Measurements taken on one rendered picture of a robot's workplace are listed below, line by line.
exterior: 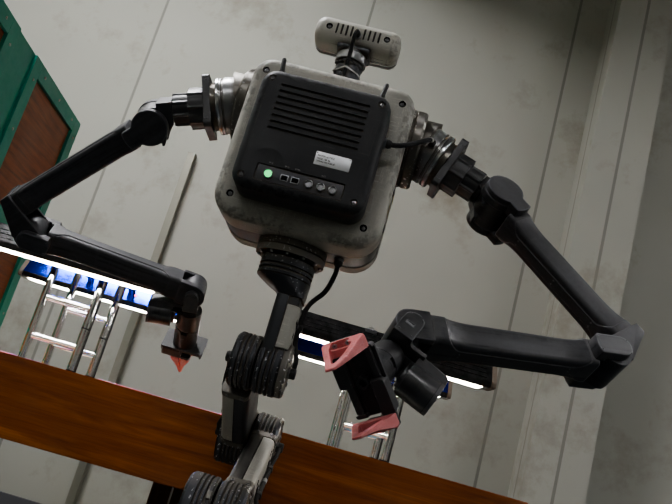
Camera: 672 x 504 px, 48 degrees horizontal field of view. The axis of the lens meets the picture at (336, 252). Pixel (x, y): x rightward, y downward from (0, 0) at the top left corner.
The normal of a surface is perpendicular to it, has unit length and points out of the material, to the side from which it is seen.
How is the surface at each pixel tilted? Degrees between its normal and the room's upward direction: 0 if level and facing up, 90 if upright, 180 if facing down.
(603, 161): 90
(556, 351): 61
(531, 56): 90
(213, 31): 90
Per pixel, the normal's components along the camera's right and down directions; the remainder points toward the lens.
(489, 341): 0.33, -0.62
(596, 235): 0.00, -0.25
